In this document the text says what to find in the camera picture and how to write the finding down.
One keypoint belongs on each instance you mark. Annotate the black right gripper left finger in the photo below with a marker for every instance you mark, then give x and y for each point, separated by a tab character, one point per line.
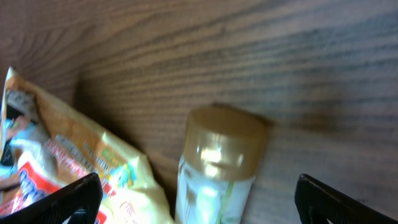
78	202

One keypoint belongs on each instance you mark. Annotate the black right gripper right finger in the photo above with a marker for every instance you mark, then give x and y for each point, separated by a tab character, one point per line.
318	203

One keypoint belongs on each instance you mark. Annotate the yellow snack bag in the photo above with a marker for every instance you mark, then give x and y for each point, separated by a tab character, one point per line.
46	145

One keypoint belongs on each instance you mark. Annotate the white tube with gold cap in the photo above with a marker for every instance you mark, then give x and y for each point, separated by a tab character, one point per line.
221	154

